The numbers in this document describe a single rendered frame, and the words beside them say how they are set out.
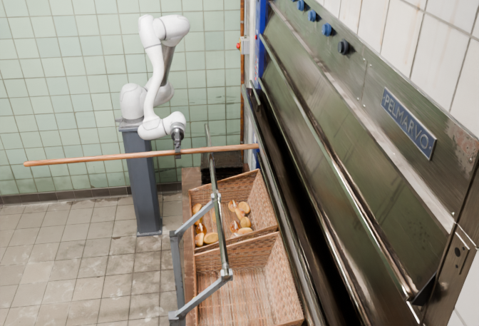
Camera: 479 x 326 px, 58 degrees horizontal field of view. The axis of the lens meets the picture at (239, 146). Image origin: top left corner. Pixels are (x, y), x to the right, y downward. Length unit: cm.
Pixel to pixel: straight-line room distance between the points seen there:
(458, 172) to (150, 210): 285
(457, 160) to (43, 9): 303
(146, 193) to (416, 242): 260
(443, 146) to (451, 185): 7
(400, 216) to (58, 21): 288
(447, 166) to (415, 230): 19
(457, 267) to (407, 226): 19
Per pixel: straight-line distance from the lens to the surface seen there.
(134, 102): 300
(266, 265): 250
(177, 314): 189
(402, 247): 105
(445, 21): 88
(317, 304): 132
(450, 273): 93
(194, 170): 329
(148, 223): 357
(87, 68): 354
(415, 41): 96
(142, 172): 327
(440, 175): 93
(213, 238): 265
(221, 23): 338
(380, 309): 125
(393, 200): 110
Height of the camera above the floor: 246
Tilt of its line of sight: 32 degrees down
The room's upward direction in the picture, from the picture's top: straight up
